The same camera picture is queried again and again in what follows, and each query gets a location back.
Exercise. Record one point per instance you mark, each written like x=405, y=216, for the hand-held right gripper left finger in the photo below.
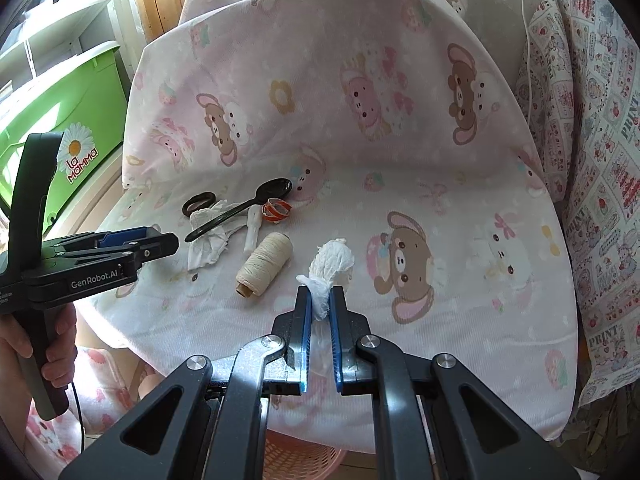
x=303, y=335

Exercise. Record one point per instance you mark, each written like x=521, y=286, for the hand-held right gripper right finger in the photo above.
x=336, y=342

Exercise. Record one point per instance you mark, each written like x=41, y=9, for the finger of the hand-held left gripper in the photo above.
x=127, y=235
x=155, y=247

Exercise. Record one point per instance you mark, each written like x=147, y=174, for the white tissue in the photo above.
x=205, y=254

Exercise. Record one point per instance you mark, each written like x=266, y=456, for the cream thread spool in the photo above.
x=265, y=262

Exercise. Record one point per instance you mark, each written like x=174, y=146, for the white tissue ball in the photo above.
x=336, y=260

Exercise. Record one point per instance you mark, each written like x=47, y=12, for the small white plastic tube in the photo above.
x=251, y=234

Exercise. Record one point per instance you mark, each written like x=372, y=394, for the pink plastic basket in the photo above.
x=300, y=455

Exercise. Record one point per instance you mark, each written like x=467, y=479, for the black plastic spoon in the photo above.
x=273, y=190

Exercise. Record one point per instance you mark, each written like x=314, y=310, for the person's left hand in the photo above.
x=66, y=340

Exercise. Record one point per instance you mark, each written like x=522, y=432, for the green plastic storage box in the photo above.
x=75, y=105

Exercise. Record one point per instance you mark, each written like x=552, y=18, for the person's pink printed pants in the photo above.
x=105, y=410

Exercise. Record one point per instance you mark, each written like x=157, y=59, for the pink bear print cloth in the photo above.
x=350, y=135

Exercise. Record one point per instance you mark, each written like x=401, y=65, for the white shelf unit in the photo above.
x=90, y=25

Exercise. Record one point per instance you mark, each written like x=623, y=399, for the patchwork print cloth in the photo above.
x=600, y=135

